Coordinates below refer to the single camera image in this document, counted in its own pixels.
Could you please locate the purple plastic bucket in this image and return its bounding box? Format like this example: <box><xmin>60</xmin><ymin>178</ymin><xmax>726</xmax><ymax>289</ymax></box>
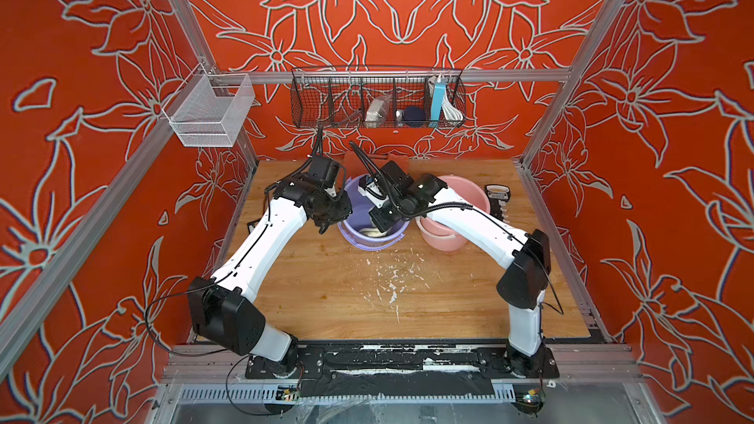
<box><xmin>338</xmin><ymin>175</ymin><xmax>408</xmax><ymax>252</ymax></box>

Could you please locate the pink plastic bucket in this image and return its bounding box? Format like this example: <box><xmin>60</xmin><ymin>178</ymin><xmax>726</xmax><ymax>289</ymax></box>
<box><xmin>414</xmin><ymin>175</ymin><xmax>491</xmax><ymax>252</ymax></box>

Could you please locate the yellow stained cloth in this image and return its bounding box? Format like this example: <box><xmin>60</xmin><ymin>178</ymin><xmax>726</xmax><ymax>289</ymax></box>
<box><xmin>359</xmin><ymin>227</ymin><xmax>387</xmax><ymax>239</ymax></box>

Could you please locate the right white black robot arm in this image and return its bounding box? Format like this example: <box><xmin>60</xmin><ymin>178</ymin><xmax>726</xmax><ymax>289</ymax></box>
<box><xmin>359</xmin><ymin>174</ymin><xmax>552</xmax><ymax>359</ymax></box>

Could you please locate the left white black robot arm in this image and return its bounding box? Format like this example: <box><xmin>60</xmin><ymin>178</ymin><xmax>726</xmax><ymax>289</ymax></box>
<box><xmin>187</xmin><ymin>173</ymin><xmax>353</xmax><ymax>371</ymax></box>

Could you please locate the dark blue round object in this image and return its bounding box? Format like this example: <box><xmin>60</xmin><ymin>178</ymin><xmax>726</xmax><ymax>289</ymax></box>
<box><xmin>402</xmin><ymin>106</ymin><xmax>426</xmax><ymax>128</ymax></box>

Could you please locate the clear plastic bottle in basket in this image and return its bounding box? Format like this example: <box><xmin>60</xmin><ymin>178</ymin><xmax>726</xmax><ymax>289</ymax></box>
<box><xmin>364</xmin><ymin>94</ymin><xmax>392</xmax><ymax>129</ymax></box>

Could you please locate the light blue box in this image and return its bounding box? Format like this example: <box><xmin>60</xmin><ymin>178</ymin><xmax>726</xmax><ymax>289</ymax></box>
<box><xmin>428</xmin><ymin>77</ymin><xmax>446</xmax><ymax>128</ymax></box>

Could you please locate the black white handled brush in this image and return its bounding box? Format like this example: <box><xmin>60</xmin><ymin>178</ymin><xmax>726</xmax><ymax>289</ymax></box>
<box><xmin>484</xmin><ymin>184</ymin><xmax>512</xmax><ymax>222</ymax></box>

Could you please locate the white cable bundle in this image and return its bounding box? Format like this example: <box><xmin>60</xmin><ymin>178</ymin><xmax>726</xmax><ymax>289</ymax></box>
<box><xmin>441</xmin><ymin>90</ymin><xmax>465</xmax><ymax>128</ymax></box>

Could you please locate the black wire wall basket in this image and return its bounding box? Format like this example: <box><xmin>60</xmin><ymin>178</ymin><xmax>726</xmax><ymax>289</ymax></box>
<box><xmin>291</xmin><ymin>65</ymin><xmax>467</xmax><ymax>130</ymax></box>

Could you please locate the white wire mesh basket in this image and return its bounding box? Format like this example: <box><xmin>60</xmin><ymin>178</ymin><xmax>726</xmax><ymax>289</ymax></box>
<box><xmin>163</xmin><ymin>75</ymin><xmax>255</xmax><ymax>148</ymax></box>

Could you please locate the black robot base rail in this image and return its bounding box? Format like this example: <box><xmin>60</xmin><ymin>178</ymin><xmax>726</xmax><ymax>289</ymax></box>
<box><xmin>243</xmin><ymin>340</ymin><xmax>560</xmax><ymax>398</ymax></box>

